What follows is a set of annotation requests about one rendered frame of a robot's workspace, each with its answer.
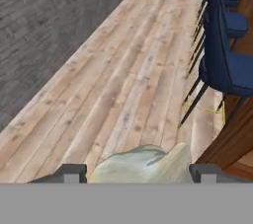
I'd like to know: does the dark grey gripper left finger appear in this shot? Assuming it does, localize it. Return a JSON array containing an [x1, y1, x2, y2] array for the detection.
[[29, 163, 88, 185]]

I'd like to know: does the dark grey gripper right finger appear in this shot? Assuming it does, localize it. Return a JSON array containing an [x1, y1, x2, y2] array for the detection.
[[189, 164, 253, 185]]

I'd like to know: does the pale green garlic bulb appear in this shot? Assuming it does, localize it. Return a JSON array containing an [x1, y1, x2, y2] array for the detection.
[[87, 142, 194, 185]]

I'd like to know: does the brown wooden dining counter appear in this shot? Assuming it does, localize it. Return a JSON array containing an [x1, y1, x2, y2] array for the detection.
[[195, 0, 253, 181]]

